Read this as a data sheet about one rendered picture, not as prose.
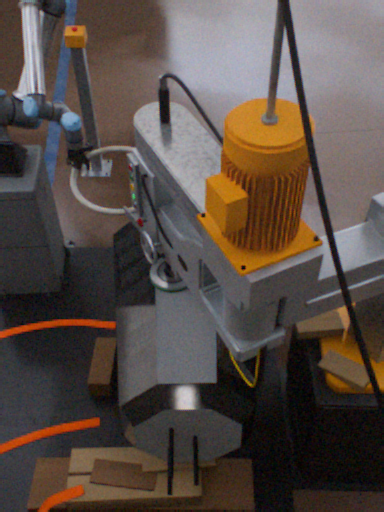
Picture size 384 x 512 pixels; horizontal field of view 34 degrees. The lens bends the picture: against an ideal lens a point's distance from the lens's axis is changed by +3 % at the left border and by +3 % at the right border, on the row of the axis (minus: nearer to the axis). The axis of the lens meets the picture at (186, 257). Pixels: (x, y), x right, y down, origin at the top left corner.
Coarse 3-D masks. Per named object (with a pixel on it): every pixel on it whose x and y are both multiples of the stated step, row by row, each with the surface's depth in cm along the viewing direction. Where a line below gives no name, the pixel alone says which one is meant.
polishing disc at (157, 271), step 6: (162, 258) 300; (156, 264) 297; (162, 264) 297; (156, 270) 295; (162, 270) 294; (156, 276) 292; (162, 276) 292; (156, 282) 289; (162, 282) 289; (168, 282) 289; (174, 282) 289; (180, 282) 289; (162, 288) 288; (168, 288) 287; (174, 288) 287; (180, 288) 288
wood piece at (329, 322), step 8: (328, 312) 279; (336, 312) 279; (312, 320) 276; (320, 320) 276; (328, 320) 276; (336, 320) 276; (296, 328) 275; (304, 328) 273; (312, 328) 273; (320, 328) 273; (328, 328) 273; (336, 328) 273; (344, 328) 273; (304, 336) 274; (312, 336) 275; (320, 336) 275; (328, 336) 276
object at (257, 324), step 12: (228, 300) 209; (228, 312) 213; (240, 312) 208; (252, 312) 206; (264, 312) 207; (276, 312) 214; (228, 324) 218; (240, 324) 212; (252, 324) 211; (264, 324) 212; (240, 336) 217; (252, 336) 216; (264, 336) 218
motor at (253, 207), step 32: (224, 128) 162; (256, 128) 160; (288, 128) 160; (224, 160) 169; (256, 160) 157; (288, 160) 158; (224, 192) 165; (256, 192) 167; (288, 192) 166; (224, 224) 168; (256, 224) 174; (288, 224) 176; (256, 256) 182; (288, 256) 183
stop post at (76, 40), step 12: (72, 36) 397; (84, 36) 400; (72, 48) 405; (84, 48) 412; (72, 60) 411; (84, 60) 411; (84, 72) 416; (84, 84) 423; (84, 96) 429; (84, 108) 436; (84, 120) 443; (96, 120) 450; (96, 132) 452; (96, 144) 458; (96, 156) 466; (96, 168) 474; (108, 168) 478
